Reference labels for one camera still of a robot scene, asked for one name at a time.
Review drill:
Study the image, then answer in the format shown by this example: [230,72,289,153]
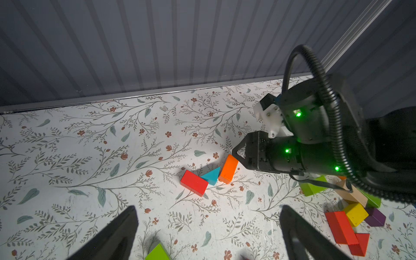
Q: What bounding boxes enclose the teal triangle block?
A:
[201,167,221,186]

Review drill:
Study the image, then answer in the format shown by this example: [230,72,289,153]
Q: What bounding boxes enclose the green block left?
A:
[145,243,170,260]

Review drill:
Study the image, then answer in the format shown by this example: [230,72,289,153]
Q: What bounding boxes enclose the orange rectangular block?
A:
[218,154,239,184]

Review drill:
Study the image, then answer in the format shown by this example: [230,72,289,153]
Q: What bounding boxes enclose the green block right flat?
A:
[299,183,327,197]

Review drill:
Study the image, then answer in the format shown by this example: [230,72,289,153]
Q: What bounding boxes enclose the red triangle block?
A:
[349,234,370,257]

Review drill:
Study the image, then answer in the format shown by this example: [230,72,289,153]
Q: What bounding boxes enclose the green block right lower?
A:
[360,190,381,208]

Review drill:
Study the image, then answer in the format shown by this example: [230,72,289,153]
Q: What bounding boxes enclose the yellow block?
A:
[343,203,369,227]

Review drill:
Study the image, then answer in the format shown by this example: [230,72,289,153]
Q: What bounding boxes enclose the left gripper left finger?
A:
[69,206,139,260]

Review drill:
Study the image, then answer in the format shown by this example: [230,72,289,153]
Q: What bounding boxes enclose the purple block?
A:
[365,208,386,227]

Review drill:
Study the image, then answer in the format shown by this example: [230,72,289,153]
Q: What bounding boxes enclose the natural wood block right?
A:
[335,180,368,208]

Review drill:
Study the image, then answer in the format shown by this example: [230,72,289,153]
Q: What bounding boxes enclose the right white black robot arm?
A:
[232,45,416,204]

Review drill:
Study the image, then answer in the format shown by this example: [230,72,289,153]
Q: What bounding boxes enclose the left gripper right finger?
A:
[279,205,349,260]

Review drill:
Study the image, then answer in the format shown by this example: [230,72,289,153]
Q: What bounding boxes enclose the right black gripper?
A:
[232,131,306,173]

